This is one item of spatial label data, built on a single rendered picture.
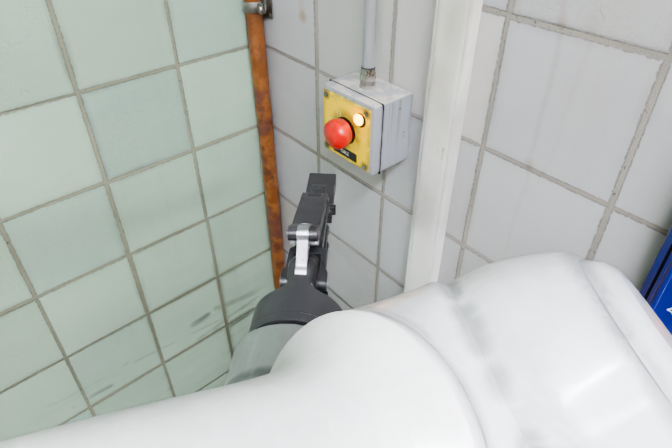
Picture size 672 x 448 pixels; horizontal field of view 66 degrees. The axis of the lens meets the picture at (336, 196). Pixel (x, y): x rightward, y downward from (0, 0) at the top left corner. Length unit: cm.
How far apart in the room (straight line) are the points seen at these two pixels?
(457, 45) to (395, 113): 12
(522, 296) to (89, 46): 71
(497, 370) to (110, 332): 94
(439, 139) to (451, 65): 9
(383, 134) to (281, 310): 33
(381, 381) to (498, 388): 4
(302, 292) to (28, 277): 61
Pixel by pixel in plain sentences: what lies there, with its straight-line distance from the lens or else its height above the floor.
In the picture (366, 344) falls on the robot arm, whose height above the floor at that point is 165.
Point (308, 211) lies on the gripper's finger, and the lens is 46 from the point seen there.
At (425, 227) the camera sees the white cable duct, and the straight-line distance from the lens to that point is 72.
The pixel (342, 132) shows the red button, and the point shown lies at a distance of 65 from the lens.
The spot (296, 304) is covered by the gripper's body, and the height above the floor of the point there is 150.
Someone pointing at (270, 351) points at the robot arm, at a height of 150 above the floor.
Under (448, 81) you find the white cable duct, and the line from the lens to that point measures 61.
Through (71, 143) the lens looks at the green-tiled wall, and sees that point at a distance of 84.
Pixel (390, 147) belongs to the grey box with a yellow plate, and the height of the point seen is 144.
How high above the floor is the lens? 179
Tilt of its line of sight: 36 degrees down
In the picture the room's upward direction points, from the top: straight up
